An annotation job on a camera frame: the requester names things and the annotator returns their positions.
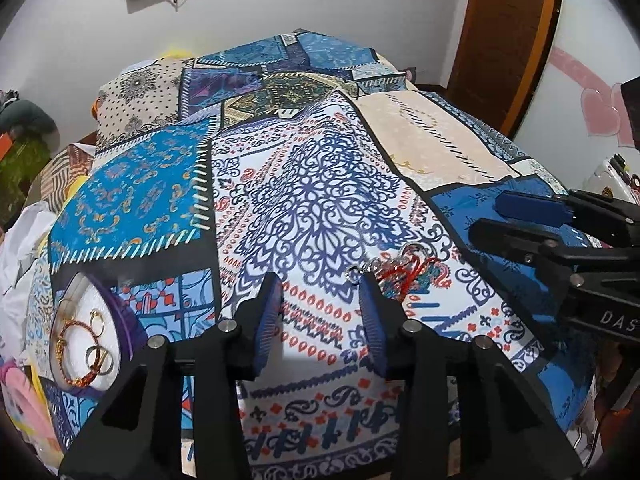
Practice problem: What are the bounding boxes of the gold bangle bracelet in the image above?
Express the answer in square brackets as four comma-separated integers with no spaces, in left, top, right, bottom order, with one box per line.
[54,309,115,390]

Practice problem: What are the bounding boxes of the red orange beaded bracelets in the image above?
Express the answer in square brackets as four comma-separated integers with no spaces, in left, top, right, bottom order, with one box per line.
[374,251,444,304]

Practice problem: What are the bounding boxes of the white purple jewelry box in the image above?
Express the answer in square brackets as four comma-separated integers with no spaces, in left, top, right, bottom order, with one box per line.
[49,272,136,399]

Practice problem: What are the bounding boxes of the pink slipper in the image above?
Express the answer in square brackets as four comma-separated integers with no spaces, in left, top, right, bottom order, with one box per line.
[1,361,53,439]

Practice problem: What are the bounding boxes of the brown wooden door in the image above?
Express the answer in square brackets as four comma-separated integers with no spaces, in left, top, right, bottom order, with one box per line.
[447,0,562,139]

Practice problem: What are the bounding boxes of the blue patchwork bedspread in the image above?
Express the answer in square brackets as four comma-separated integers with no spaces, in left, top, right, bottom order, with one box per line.
[25,29,591,479]

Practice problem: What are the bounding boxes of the white cloth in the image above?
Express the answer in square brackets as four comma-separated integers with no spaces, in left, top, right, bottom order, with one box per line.
[0,200,56,361]

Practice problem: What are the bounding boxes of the striped orange pillow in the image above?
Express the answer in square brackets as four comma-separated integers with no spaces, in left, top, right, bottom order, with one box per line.
[40,143,96,214]

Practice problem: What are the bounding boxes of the green patterned cloth cabinet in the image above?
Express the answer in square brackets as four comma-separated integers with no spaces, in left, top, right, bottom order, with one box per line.
[0,136,51,230]

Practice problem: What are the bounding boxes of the orange box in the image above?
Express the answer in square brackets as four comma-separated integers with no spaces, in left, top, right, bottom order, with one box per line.
[0,133,13,160]

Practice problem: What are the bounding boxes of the pile of clothes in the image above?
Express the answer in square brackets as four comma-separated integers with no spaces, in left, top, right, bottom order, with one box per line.
[0,90,56,139]

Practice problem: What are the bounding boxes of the yellow plush item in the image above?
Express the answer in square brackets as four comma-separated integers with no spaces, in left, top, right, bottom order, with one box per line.
[158,47,194,58]

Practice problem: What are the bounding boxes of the pink bow wall sticker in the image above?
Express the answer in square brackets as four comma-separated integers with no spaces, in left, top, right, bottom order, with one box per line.
[549,47,636,148]

